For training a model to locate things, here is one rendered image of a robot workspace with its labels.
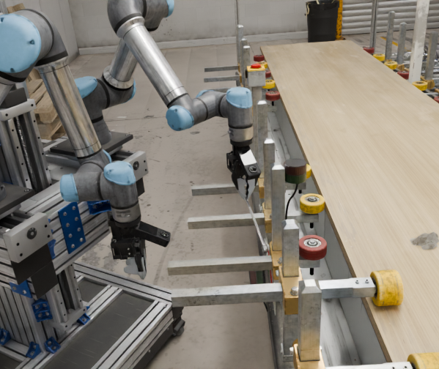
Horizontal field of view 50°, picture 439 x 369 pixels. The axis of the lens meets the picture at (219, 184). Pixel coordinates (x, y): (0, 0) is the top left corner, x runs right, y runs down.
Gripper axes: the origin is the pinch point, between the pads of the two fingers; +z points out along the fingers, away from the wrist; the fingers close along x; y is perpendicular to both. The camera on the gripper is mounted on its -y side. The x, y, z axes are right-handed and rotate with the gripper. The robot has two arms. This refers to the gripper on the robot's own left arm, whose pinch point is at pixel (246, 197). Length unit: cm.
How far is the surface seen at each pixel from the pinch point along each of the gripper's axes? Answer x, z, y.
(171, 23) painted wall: -174, 50, 764
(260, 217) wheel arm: -3.6, 7.4, -2.4
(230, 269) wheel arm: 15.0, 8.8, -22.3
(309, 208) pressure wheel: -17.7, 3.6, -9.9
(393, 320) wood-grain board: -8, 3, -63
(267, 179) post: -7.5, -4.9, 0.1
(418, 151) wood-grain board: -76, 3, 9
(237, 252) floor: -31, 93, 97
